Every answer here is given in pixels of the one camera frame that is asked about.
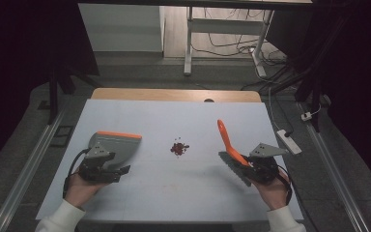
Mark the aluminium floor rail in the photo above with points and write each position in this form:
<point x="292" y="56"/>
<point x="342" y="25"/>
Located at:
<point x="335" y="174"/>
<point x="22" y="174"/>

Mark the person's right hand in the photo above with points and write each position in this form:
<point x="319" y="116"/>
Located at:
<point x="272" y="193"/>

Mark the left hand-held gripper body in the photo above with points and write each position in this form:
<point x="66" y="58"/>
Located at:
<point x="93" y="167"/>

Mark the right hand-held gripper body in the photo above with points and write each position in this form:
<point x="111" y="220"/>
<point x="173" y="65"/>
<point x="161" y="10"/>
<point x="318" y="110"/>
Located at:
<point x="264" y="167"/>

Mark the orange brush with grey bristles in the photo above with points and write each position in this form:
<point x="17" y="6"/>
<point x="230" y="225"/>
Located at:
<point x="228" y="141"/>

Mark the wooden table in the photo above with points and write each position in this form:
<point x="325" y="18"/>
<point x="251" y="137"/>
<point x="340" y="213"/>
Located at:
<point x="161" y="94"/>

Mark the grey dustpan with orange edge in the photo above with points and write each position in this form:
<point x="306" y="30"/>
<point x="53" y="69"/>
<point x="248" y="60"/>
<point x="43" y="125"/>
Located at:
<point x="119" y="149"/>

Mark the pile of red crumbs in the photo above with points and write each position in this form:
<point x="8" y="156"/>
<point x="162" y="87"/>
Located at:
<point x="178" y="148"/>

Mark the white power strip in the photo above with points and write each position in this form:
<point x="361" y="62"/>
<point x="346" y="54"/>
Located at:
<point x="289" y="141"/>

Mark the black floor socket box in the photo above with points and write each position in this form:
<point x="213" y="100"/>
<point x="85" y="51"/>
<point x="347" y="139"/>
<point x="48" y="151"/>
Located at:
<point x="62" y="136"/>

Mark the small white plug adapter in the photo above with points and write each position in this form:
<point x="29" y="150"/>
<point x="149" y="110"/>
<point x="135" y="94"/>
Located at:
<point x="306" y="116"/>

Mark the white cabinet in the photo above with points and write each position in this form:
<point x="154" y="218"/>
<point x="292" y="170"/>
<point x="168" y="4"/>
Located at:
<point x="120" y="27"/>

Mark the white board table cover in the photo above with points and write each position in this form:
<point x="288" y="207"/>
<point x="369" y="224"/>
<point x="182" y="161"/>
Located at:
<point x="180" y="193"/>

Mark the person's left hand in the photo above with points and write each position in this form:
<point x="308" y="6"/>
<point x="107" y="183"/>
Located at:
<point x="80" y="190"/>

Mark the white metal desk frame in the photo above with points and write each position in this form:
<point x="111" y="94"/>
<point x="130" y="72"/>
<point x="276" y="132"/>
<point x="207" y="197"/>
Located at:
<point x="225" y="26"/>

